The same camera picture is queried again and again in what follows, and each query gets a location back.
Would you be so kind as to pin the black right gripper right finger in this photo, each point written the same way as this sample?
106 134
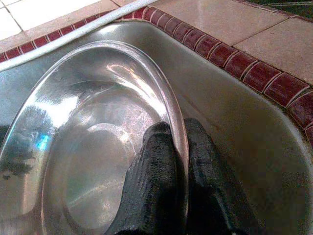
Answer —
207 195

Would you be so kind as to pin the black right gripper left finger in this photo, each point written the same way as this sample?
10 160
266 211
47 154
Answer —
154 186

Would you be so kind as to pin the stainless steel bowl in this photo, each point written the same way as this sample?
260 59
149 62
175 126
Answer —
85 147

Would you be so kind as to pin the stainless steel sink basin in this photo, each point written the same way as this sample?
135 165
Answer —
293 6
232 122

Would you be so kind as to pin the white counter pipe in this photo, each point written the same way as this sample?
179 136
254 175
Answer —
73 31

